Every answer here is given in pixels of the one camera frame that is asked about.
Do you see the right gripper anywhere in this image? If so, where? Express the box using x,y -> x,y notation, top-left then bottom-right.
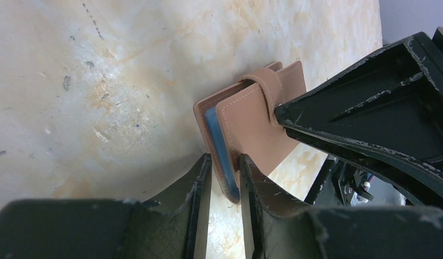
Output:
275,32 -> 443,206

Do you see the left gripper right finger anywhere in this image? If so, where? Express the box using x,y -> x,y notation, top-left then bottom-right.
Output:
240,154 -> 443,258

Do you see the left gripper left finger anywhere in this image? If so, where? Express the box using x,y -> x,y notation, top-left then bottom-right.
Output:
0,153 -> 212,258

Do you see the tan leather card holder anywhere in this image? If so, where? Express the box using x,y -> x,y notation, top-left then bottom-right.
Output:
193,60 -> 306,204

